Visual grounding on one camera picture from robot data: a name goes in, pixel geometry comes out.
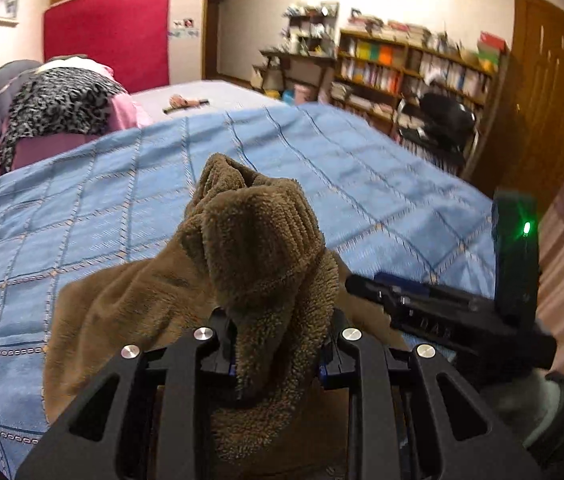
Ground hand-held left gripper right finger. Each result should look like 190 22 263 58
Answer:
318 307 545 480

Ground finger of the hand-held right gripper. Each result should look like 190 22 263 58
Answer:
344 271 492 313

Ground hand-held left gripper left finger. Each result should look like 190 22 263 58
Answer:
14 307 237 480

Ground brown fleece pants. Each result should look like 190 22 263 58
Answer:
42 152 413 480

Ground black chair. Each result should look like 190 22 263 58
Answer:
394 92 480 176

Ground wooden door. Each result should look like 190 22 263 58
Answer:
502 0 564 206

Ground blue checked bedspread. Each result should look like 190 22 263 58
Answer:
0 102 497 480

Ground wooden bookshelf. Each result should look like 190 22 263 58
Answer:
332 27 510 181

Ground wooden desk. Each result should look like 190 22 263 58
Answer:
259 47 337 106

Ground small pink fan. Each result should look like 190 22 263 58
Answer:
163 94 210 115

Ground pink quilt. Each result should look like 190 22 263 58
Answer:
0 57 155 181

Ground lilac striped bed sheet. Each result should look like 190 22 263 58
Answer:
129 80 293 131

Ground pile of books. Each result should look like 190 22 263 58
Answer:
344 12 432 46

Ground small desktop shelf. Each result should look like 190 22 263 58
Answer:
284 2 340 58

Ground leopard print blanket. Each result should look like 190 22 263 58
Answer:
0 66 128 173

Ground white cloth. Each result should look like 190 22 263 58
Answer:
37 55 108 73

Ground red mattress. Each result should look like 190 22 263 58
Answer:
43 0 171 95

